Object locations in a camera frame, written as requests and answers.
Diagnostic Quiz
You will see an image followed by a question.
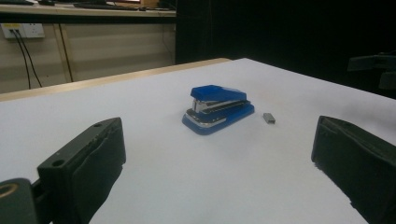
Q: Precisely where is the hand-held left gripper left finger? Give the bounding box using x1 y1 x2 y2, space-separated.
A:
36 117 127 224

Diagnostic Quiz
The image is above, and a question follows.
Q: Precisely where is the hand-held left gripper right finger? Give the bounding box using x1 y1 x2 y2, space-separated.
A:
310 115 396 224

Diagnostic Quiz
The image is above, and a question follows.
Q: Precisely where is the grey staple strip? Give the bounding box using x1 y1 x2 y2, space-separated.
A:
262 112 276 125

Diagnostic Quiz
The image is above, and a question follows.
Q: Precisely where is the blue stapler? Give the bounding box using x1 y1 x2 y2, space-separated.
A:
181 84 256 136

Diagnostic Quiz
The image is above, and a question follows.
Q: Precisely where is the dark stand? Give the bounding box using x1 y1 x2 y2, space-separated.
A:
346 51 396 91

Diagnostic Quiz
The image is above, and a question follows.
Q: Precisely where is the beige desk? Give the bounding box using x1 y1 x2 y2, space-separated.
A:
0 2 177 95

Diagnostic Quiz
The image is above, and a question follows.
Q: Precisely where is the black keyboard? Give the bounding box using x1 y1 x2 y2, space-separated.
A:
72 2 142 12

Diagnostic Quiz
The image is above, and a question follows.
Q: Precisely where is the black cable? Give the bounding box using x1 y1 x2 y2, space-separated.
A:
9 29 33 91
15 29 43 89

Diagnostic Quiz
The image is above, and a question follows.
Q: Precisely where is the white wall socket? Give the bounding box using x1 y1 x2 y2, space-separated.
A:
0 22 46 39

